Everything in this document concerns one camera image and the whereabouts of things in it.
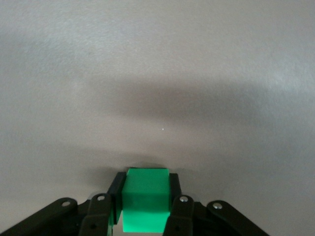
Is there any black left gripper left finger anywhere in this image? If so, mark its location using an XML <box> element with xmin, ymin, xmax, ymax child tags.
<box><xmin>0</xmin><ymin>172</ymin><xmax>127</xmax><ymax>236</ymax></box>

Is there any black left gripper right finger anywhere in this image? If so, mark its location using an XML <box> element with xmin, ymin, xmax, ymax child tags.
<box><xmin>163</xmin><ymin>173</ymin><xmax>268</xmax><ymax>236</ymax></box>

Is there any small green cube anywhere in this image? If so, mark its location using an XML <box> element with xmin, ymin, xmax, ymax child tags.
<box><xmin>121</xmin><ymin>167</ymin><xmax>171</xmax><ymax>234</ymax></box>

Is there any brown table mat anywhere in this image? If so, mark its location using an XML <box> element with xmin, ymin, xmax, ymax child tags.
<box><xmin>0</xmin><ymin>0</ymin><xmax>315</xmax><ymax>236</ymax></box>

